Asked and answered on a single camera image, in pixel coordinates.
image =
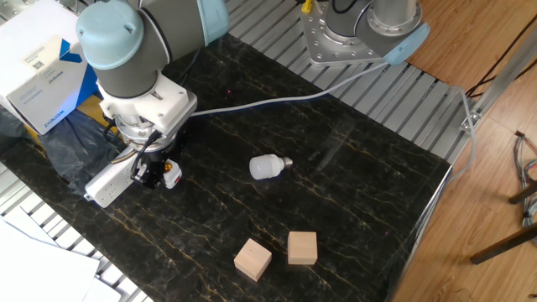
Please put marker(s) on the white power strip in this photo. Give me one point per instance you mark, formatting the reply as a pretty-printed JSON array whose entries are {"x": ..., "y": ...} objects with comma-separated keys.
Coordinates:
[{"x": 109, "y": 186}]

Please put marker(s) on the silver robot mounting plate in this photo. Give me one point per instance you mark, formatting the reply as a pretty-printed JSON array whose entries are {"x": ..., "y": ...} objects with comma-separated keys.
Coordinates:
[{"x": 331, "y": 50}]

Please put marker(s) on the black wrapped package yellow tape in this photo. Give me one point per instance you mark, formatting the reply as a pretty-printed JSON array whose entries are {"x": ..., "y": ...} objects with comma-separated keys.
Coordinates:
[{"x": 71, "y": 147}]

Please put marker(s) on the white paper sheets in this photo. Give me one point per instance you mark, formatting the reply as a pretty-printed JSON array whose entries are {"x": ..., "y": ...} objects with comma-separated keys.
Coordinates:
[{"x": 33, "y": 268}]

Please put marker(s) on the aluminium frame post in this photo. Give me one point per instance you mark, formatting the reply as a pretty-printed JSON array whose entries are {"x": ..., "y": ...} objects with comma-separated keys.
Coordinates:
[{"x": 503, "y": 86}]

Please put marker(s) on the yellow plastic tag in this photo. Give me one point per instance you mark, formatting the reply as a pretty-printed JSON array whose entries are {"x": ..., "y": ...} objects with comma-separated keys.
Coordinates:
[{"x": 307, "y": 6}]

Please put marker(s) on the white LED bulb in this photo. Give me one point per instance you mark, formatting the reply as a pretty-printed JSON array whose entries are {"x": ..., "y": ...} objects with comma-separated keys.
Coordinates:
[{"x": 268, "y": 166}]

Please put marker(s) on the wooden cube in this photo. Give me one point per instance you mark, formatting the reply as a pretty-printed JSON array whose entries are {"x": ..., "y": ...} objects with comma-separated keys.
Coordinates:
[
  {"x": 252, "y": 259},
  {"x": 302, "y": 248}
]

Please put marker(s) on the dark brown wooden stand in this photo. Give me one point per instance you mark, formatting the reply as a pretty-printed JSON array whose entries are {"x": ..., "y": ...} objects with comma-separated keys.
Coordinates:
[{"x": 503, "y": 246}]

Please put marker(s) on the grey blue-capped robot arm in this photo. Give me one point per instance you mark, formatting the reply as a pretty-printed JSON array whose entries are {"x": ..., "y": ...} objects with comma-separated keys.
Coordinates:
[{"x": 134, "y": 71}]

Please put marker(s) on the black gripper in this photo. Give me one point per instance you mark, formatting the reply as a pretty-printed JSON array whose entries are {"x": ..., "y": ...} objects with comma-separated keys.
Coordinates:
[{"x": 174, "y": 147}]

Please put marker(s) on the white plug-in bulb holder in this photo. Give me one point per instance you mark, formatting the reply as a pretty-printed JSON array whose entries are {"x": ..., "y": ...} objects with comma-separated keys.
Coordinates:
[{"x": 173, "y": 178}]

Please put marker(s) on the white and blue cardboard box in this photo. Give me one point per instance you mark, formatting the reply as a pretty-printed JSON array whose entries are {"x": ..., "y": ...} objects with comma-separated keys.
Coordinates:
[{"x": 33, "y": 84}]

